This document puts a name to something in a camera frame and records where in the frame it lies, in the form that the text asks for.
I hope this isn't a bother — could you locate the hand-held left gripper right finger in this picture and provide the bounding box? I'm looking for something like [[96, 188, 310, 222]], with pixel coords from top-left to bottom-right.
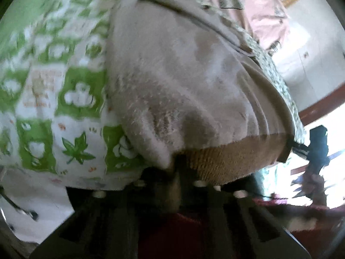
[[178, 167, 312, 259]]

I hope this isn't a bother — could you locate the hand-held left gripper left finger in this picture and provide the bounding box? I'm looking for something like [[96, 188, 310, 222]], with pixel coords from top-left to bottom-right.
[[29, 167, 179, 259]]

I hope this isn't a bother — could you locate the beige fleece garment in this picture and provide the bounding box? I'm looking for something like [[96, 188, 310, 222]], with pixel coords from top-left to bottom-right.
[[104, 0, 295, 185]]

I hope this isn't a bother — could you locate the grey floral patterned cloth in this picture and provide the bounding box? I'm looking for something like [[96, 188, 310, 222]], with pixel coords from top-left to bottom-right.
[[164, 0, 308, 143]]

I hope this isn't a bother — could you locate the black metal rod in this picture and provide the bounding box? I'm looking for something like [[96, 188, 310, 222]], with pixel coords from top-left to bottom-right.
[[0, 185, 39, 222]]

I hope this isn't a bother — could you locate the green white printed blanket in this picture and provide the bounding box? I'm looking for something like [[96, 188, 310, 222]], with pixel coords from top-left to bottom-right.
[[0, 0, 151, 191]]

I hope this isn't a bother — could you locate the pink cloth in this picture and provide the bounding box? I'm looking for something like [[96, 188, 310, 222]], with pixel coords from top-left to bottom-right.
[[193, 0, 290, 52]]

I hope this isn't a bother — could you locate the dark wooden rail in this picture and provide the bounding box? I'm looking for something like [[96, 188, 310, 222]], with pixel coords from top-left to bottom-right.
[[299, 84, 345, 126]]

